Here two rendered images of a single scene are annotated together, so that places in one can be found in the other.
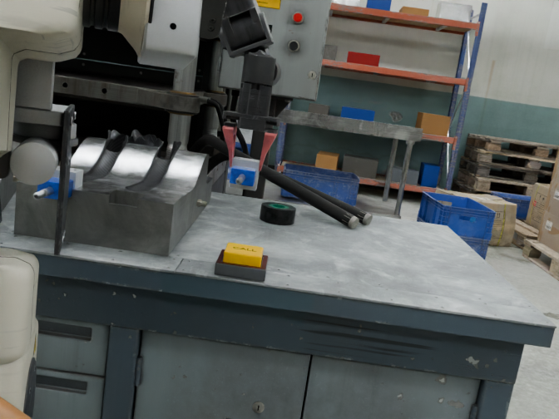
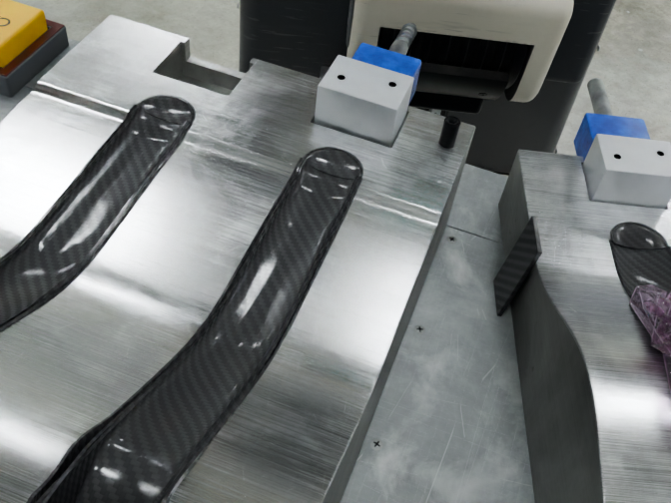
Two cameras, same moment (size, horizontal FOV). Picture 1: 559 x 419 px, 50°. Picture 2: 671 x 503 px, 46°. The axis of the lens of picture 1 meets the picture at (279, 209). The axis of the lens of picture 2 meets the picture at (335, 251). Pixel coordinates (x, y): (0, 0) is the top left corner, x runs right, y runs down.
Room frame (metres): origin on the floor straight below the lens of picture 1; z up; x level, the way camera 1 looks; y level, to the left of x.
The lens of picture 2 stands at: (1.37, 0.45, 1.20)
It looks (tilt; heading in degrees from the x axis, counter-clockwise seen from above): 48 degrees down; 194
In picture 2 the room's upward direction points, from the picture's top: 9 degrees clockwise
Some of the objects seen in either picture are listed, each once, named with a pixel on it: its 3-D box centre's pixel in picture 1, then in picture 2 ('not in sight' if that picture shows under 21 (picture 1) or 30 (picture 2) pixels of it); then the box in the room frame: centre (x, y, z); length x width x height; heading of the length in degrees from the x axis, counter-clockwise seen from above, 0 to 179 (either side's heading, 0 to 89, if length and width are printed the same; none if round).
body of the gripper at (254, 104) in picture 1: (254, 104); not in sight; (1.11, 0.07, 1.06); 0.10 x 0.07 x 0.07; 90
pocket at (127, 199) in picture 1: (126, 204); (206, 88); (0.99, 0.26, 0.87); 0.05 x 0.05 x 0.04; 0
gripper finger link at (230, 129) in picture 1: (241, 142); not in sight; (1.11, 0.09, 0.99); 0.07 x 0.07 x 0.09; 0
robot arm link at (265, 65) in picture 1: (259, 70); not in sight; (1.11, 0.07, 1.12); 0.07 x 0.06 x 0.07; 174
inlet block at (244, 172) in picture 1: (242, 176); not in sight; (1.07, 0.07, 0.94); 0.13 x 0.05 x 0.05; 0
